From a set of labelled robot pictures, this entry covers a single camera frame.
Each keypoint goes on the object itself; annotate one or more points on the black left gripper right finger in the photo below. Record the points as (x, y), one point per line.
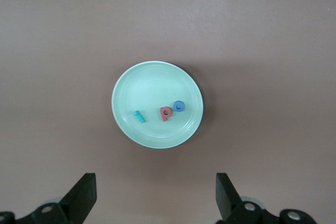
(228, 203)

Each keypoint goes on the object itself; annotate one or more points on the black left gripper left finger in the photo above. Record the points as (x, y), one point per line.
(78, 200)

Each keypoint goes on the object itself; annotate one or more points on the teal letter i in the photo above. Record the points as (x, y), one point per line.
(139, 117)

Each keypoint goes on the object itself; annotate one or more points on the pink letter p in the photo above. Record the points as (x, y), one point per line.
(164, 118)

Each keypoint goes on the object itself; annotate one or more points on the blue letter o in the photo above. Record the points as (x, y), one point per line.
(174, 106)

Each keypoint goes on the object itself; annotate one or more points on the light green plate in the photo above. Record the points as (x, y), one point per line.
(157, 85)

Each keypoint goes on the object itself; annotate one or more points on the brown table cover sheet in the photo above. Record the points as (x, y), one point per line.
(52, 24)

